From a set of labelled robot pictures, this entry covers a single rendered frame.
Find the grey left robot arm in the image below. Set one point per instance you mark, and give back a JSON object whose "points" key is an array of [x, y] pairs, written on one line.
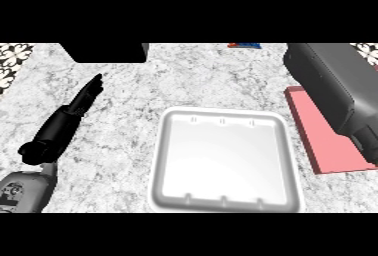
{"points": [[27, 191]]}

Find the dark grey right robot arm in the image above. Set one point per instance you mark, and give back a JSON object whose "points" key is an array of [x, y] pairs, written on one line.
{"points": [[326, 80]]}

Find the white plastic tray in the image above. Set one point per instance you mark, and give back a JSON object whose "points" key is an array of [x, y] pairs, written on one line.
{"points": [[223, 160]]}

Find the pink flat box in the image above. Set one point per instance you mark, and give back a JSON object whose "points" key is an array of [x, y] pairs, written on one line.
{"points": [[326, 146]]}

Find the blue and red packet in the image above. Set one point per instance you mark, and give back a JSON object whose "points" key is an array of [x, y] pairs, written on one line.
{"points": [[244, 45]]}

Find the black appliance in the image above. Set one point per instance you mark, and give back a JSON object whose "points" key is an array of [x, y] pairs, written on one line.
{"points": [[105, 51]]}

